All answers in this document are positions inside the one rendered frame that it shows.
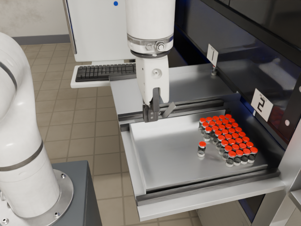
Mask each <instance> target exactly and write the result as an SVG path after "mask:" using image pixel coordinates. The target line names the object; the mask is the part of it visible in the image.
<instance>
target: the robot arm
mask: <svg viewBox="0 0 301 226"><path fill-rule="evenodd" d="M175 1H176V0H125V13H126V28H127V44H128V47H129V48H130V52H131V53H132V54H133V55H134V56H136V75H137V83H138V87H139V90H140V92H141V95H142V99H143V105H142V108H143V119H144V122H145V123H148V122H156V121H158V113H159V96H161V98H162V100H163V102H164V103H167V102H168V101H169V68H168V57H167V55H168V54H169V53H170V49H171V48H172V47H173V35H174V18H175ZM0 190H1V193H0V224H1V225H2V226H52V225H53V224H55V223H56V222H58V221H59V220H60V219H61V218H62V217H63V216H64V215H65V214H66V212H67V211H68V209H69V208H70V206H71V204H72V201H73V197H74V187H73V183H72V181H71V179H70V177H69V176H68V175H67V174H65V173H64V172H62V171H60V170H56V169H53V168H52V165H51V162H50V159H49V157H48V154H47V151H46V148H45V145H44V143H43V140H42V137H41V134H40V132H39V128H38V125H37V119H36V109H35V97H34V86H33V79H32V74H31V70H30V65H29V62H28V60H27V58H26V55H25V54H24V52H23V50H22V48H21V47H20V46H19V44H18V43H17V42H16V41H15V40H14V39H12V38H11V37H10V36H8V35H6V34H4V33H1V32H0Z"/></svg>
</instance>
